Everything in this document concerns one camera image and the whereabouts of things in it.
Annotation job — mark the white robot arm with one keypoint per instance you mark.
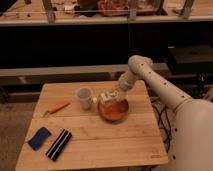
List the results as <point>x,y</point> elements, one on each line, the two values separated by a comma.
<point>192,148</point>

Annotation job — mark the wooden table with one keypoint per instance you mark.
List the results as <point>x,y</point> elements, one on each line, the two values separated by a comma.
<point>95,143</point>

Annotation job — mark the orange ceramic bowl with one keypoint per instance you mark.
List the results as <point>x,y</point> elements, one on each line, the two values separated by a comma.
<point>113,111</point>

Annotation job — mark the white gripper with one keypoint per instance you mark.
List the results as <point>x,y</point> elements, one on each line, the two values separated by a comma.
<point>126,82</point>

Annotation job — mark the blue sponge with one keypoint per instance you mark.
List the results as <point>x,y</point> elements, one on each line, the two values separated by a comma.
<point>36,141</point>

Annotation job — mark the black box on right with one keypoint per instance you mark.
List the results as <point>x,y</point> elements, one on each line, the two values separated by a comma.
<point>190,60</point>

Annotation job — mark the translucent plastic cup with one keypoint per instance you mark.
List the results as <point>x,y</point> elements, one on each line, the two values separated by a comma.
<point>84,95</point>

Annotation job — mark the clear plastic bottle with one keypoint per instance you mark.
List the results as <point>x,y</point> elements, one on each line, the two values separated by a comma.
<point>106,97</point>

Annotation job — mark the long metal shelf rail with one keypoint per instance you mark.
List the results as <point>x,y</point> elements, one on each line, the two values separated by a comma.
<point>62,70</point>

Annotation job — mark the black white striped block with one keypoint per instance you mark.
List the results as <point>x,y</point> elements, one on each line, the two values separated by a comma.
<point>58,145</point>

